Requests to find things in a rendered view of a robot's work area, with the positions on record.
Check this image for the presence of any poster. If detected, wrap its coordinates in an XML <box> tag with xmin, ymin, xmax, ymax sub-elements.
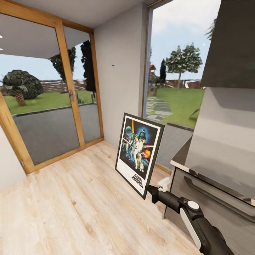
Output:
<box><xmin>115</xmin><ymin>113</ymin><xmax>165</xmax><ymax>200</ymax></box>

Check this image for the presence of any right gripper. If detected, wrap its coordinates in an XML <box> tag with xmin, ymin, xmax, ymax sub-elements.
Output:
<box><xmin>144</xmin><ymin>185</ymin><xmax>174</xmax><ymax>208</ymax></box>

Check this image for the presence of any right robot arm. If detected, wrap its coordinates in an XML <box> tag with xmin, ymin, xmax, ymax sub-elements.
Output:
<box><xmin>144</xmin><ymin>177</ymin><xmax>235</xmax><ymax>255</ymax></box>

